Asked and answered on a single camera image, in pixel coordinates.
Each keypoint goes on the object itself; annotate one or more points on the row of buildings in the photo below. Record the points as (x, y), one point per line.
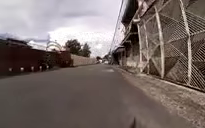
(128, 50)

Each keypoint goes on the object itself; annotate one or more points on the dark trees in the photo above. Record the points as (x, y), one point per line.
(76, 47)

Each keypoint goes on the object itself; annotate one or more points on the grey asphalt road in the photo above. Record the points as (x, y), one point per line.
(73, 96)

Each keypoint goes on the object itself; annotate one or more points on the white metal lattice fence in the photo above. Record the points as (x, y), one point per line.
(180, 43)

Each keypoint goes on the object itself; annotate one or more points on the row of small bollards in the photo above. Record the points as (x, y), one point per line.
(21, 69)

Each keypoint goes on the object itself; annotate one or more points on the gravelly roadside strip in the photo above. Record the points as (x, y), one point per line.
(176, 98)

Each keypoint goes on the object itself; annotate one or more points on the pale wall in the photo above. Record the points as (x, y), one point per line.
(83, 60)

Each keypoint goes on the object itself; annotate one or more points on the dark red wall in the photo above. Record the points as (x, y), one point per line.
(20, 58)

